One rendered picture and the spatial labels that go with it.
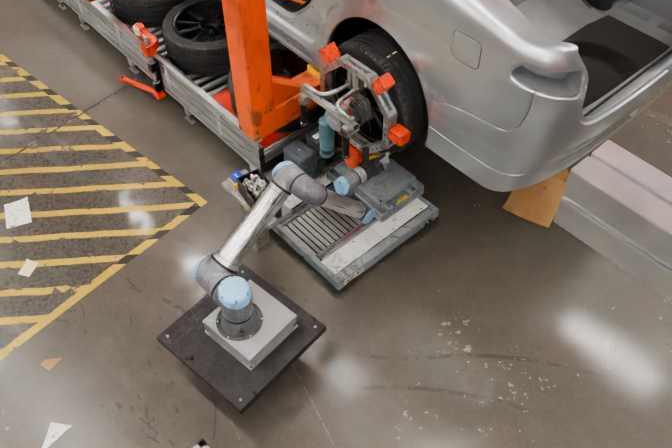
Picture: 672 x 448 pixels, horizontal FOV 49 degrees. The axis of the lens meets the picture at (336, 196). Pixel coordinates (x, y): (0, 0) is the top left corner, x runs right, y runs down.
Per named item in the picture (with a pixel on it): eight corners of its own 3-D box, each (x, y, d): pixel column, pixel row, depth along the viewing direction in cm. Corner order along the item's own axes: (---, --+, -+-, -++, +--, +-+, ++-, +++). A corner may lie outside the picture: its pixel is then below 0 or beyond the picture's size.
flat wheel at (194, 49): (149, 62, 515) (142, 34, 498) (199, 13, 555) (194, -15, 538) (229, 87, 496) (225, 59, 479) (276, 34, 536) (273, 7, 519)
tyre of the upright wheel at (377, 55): (457, 124, 384) (398, 10, 374) (426, 145, 374) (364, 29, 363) (391, 144, 443) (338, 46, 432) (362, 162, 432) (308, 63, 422)
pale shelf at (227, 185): (292, 214, 401) (292, 210, 398) (268, 230, 393) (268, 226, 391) (245, 172, 422) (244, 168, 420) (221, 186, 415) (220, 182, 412)
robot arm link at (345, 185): (332, 190, 392) (332, 177, 385) (349, 178, 398) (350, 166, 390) (344, 200, 388) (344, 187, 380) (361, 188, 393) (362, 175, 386)
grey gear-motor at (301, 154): (351, 167, 472) (352, 127, 445) (301, 200, 453) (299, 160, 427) (333, 153, 481) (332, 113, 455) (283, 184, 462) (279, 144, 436)
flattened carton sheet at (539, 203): (575, 172, 479) (577, 169, 476) (547, 228, 447) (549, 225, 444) (531, 156, 489) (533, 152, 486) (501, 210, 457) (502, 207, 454)
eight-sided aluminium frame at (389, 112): (394, 164, 404) (400, 88, 363) (385, 170, 401) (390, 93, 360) (328, 115, 431) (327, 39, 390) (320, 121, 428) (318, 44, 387)
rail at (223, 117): (271, 162, 462) (268, 137, 446) (259, 169, 458) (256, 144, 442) (79, -1, 586) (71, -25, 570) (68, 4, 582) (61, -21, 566)
